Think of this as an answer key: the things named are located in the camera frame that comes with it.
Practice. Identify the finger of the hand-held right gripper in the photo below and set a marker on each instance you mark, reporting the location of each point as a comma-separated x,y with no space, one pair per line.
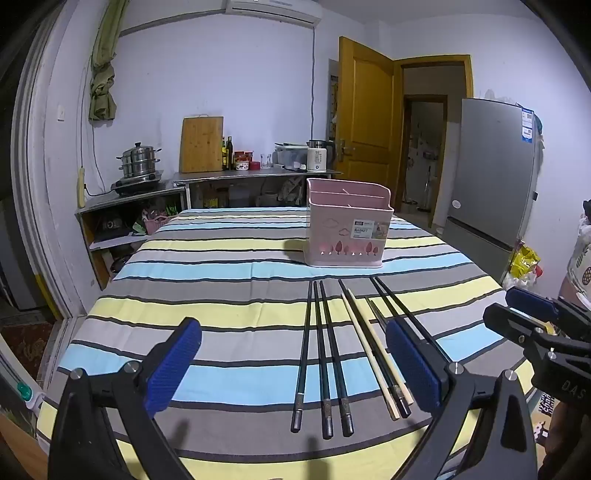
508,323
531,301

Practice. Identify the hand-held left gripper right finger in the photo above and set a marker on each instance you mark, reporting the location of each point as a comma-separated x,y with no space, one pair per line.
411,364

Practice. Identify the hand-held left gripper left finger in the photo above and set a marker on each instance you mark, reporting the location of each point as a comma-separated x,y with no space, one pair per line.
173,364

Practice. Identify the wooden chopstick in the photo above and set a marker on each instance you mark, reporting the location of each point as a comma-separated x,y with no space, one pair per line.
358,323
367,323

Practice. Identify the pink plastic utensil holder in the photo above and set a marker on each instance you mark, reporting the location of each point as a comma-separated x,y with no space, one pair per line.
332,230

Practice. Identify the yellow snack bag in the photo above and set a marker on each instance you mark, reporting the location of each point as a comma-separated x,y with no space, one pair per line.
526,261

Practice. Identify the person's printed clothing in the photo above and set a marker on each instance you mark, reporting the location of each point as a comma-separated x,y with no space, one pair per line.
579,267

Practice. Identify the striped tablecloth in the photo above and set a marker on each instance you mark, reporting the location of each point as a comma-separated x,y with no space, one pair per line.
207,277

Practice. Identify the grey refrigerator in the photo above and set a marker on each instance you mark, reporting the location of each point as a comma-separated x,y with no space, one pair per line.
489,175

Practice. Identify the pink basket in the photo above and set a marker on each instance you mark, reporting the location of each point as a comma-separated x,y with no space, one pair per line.
156,225

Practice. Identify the dark red patterned rug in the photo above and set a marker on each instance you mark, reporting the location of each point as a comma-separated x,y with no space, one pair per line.
27,346

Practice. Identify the green knob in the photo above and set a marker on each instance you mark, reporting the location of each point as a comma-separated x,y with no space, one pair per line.
24,392

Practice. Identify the low open shelf cabinet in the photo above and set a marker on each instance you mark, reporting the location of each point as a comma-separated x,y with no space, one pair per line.
120,198

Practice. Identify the induction cooker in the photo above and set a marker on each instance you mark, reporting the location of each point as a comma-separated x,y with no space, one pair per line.
138,183

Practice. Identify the beige power strip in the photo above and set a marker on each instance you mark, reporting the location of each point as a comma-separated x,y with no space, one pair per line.
81,187

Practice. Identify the steel kitchen table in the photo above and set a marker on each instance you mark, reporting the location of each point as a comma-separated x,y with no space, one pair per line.
240,174

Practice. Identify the steel steamer pot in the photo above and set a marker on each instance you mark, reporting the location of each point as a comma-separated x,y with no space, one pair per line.
138,161

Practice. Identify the green oil bottle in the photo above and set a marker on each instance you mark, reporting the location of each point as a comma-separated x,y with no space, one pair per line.
225,157

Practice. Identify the dark sauce bottle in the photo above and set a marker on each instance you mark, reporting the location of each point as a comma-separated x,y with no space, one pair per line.
231,157

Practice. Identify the bamboo cutting board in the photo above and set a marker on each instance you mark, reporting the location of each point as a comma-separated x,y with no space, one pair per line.
201,145

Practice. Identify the clear glass cup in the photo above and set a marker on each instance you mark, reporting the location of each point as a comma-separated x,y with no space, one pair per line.
266,160

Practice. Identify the white electric kettle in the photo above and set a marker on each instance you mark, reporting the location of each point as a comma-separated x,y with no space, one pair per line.
318,159

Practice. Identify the clear plastic storage container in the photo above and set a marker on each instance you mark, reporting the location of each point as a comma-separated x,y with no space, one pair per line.
291,157

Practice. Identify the yellow wooden door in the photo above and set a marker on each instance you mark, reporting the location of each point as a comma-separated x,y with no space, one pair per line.
364,124

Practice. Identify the green curtain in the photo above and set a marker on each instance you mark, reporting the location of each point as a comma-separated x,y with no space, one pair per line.
102,83

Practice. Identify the white air conditioner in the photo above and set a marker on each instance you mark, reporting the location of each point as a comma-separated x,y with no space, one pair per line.
277,9

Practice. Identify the yellow door frame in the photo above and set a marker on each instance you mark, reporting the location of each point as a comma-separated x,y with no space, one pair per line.
434,60

